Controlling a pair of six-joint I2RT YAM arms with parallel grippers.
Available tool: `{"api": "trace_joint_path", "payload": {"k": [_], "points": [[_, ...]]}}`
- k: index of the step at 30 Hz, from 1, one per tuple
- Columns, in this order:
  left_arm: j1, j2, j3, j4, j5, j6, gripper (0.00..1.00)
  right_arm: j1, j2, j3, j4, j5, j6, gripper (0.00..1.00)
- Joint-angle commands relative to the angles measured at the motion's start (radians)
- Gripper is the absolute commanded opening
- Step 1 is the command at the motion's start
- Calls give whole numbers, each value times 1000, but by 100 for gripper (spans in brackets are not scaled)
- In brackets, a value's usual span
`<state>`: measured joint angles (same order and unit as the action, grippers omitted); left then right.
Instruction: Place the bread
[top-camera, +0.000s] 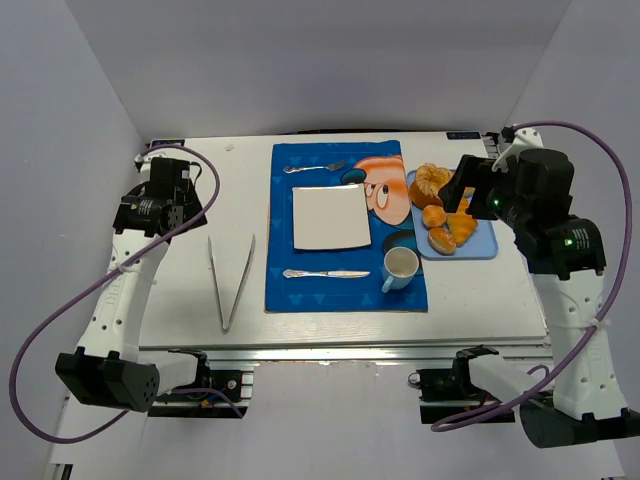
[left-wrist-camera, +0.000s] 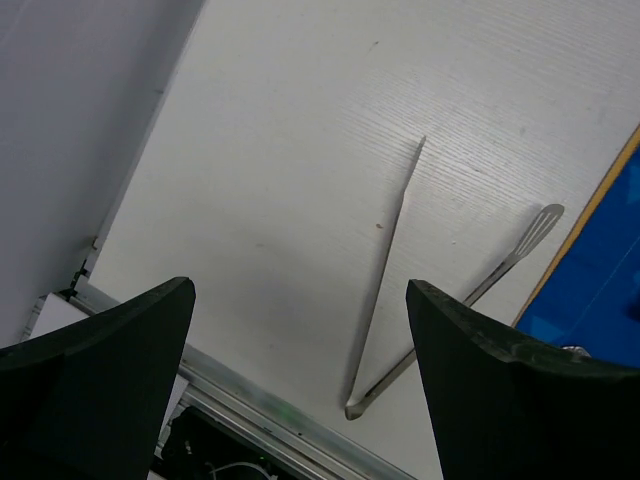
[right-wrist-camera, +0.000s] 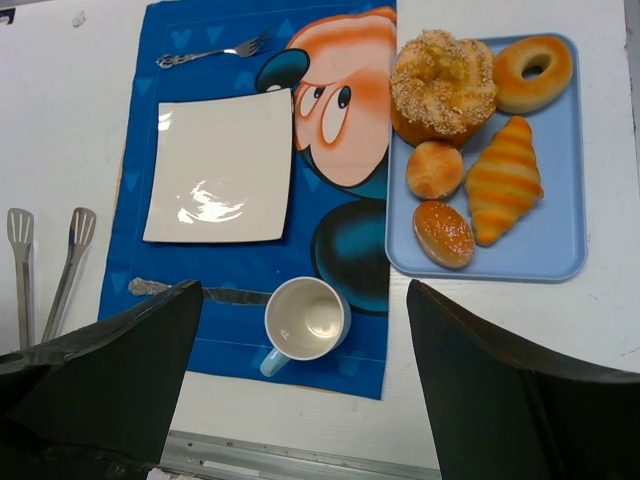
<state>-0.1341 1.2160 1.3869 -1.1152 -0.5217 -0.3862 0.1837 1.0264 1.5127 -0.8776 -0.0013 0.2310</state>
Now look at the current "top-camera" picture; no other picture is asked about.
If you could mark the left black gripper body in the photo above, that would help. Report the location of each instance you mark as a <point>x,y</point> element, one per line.
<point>195,215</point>

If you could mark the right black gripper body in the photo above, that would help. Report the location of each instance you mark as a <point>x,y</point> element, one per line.
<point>463,182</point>

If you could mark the golden croissant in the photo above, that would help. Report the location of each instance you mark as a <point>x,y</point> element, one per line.
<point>460,224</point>

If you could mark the metal tongs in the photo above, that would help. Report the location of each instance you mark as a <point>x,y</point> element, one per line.
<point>230,265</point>

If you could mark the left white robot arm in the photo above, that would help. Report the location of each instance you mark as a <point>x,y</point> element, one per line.
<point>107,369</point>

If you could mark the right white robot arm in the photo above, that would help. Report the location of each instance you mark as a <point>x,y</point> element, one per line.
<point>579,401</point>

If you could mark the light blue tray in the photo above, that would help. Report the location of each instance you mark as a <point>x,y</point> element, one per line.
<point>482,245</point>

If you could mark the small round bun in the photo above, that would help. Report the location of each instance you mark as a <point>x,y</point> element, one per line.
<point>433,216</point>

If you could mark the jam filled bun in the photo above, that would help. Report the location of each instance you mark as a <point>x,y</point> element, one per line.
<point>442,241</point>

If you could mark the large swirl bun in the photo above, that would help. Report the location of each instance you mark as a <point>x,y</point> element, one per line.
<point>428,180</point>

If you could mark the light blue mug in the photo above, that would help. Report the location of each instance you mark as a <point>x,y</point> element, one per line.
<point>400,265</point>

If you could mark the silver table knife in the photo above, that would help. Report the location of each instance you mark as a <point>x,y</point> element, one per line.
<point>340,274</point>

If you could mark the blue cartoon placemat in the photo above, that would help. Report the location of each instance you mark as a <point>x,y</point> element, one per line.
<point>379,167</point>

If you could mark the silver fork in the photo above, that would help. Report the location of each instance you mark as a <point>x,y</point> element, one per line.
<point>329,167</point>

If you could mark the white square plate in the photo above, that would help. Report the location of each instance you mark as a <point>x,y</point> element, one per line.
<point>330,218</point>

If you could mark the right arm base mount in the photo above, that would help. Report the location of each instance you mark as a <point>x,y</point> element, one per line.
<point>449,391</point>

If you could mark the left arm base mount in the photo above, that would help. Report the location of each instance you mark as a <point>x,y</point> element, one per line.
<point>192,387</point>

